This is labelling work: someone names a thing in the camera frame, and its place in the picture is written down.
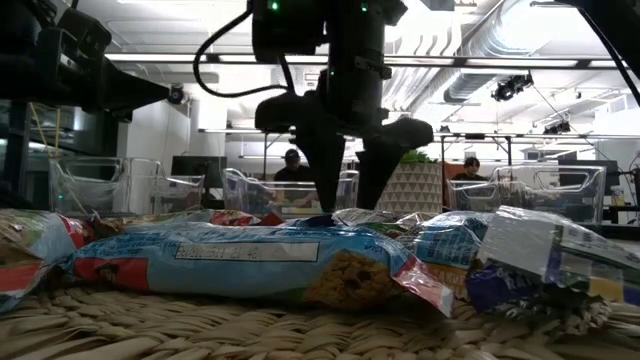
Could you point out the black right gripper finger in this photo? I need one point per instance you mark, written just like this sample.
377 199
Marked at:
372 175
325 170

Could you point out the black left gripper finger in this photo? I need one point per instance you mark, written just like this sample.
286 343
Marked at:
130 92

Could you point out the green orange granola bar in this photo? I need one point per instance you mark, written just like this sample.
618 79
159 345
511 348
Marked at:
365 216

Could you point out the blue orange granola bar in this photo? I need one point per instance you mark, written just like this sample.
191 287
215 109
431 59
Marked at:
445 240

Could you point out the red blue granola bar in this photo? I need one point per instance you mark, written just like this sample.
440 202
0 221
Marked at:
30 240
235 218

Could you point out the green brown granola bar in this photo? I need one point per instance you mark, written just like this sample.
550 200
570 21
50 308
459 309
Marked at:
150 220

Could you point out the white green granola bar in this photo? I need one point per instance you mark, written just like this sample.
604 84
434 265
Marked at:
520 240

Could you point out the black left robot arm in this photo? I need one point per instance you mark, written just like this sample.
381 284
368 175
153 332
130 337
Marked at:
20 12

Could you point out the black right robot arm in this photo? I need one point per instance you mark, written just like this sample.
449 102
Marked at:
360 30

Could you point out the person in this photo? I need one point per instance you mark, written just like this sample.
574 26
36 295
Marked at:
292 170
470 170

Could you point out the succulent in triangle-pattern pot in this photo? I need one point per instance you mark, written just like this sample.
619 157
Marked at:
410 187

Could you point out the black ceiling spotlight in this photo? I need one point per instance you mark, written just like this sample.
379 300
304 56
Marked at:
175 94
557 128
511 87

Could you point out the clear plastic bin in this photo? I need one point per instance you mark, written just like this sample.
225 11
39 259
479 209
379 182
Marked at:
100 185
260 192
550 195

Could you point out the black monitor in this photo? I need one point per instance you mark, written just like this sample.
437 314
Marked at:
199 172
587 172

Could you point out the round woven placemat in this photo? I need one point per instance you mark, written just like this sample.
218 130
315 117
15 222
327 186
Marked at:
200 335

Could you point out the white bottle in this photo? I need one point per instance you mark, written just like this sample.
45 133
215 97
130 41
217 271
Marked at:
617 196

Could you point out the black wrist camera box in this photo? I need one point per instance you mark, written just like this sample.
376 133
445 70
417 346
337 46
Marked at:
85 30

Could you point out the black table frame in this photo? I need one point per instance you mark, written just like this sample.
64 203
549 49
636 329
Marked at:
265 150
475 135

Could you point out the silver ventilation duct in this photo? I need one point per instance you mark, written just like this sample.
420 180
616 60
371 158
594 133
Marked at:
475 55

